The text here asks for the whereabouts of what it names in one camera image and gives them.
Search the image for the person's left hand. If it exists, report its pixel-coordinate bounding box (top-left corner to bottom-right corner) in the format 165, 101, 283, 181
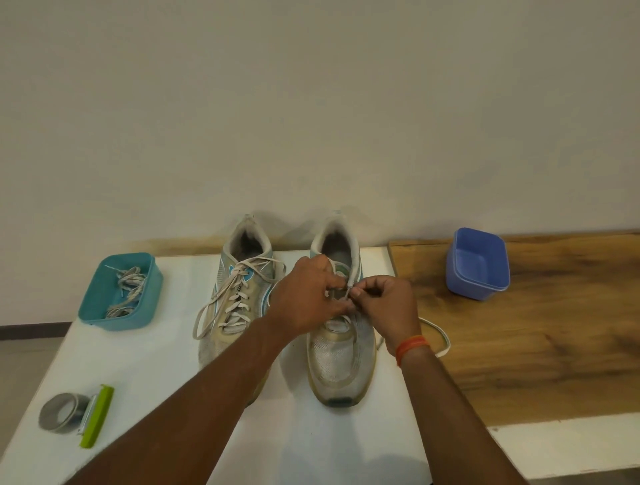
262, 254, 353, 346

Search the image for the blue plastic container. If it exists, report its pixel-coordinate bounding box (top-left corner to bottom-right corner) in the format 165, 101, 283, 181
445, 227, 511, 302

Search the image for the person's right hand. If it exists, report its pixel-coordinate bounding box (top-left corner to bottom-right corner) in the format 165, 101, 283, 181
349, 274, 423, 356

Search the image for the teal plastic container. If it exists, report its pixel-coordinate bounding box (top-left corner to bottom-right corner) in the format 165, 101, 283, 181
77, 252, 165, 332

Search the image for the green utility cutter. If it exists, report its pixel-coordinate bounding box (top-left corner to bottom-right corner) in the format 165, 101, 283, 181
77, 384, 115, 450

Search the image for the person's left forearm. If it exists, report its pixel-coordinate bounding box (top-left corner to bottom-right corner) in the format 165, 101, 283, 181
67, 319, 291, 485

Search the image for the person's right forearm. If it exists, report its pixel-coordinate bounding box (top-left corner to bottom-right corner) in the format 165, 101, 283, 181
399, 347, 529, 485

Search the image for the orange thread wristband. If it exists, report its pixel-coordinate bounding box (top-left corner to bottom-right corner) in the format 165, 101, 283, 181
395, 335, 432, 366

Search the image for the worn white sneaker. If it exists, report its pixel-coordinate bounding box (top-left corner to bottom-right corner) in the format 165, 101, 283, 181
305, 212, 377, 408
197, 215, 287, 406

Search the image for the grey tape roll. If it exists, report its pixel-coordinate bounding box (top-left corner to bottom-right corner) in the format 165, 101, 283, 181
38, 392, 91, 434

